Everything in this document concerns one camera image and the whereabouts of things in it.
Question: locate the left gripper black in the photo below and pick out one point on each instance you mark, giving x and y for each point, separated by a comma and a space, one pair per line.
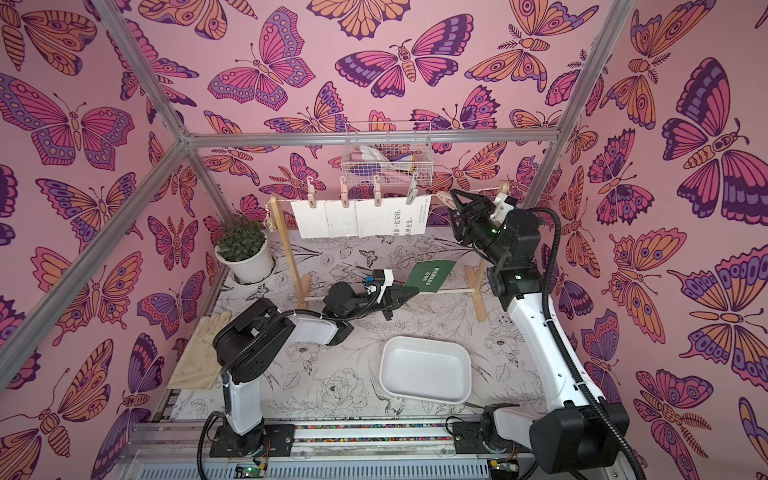
389, 299

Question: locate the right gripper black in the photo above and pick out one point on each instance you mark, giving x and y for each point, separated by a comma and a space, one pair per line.
470, 217

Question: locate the green postcard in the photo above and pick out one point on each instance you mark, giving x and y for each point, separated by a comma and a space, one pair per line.
429, 276

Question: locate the white postcard with text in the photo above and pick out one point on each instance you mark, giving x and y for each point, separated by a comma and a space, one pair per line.
398, 217

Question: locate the pink clothespin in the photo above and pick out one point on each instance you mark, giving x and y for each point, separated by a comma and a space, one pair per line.
311, 192
377, 191
344, 194
446, 198

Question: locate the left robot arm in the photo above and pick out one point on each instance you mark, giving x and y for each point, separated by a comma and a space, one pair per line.
247, 346

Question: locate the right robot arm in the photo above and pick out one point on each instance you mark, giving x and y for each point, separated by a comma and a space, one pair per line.
580, 429

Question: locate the white plastic tray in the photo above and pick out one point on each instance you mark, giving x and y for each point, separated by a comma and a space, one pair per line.
426, 370

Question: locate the potted green plant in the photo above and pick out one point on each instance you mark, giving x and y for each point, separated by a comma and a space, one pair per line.
243, 247

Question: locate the beige work glove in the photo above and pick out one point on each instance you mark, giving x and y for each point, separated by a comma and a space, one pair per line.
198, 367

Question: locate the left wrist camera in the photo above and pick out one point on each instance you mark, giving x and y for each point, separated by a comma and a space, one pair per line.
378, 282

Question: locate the wooden string rack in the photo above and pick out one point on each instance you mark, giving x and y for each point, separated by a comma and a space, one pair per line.
473, 275

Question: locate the white wire basket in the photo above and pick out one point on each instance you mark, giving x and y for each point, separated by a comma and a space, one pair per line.
393, 153

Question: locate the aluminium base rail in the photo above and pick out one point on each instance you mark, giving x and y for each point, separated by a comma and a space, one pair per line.
412, 448

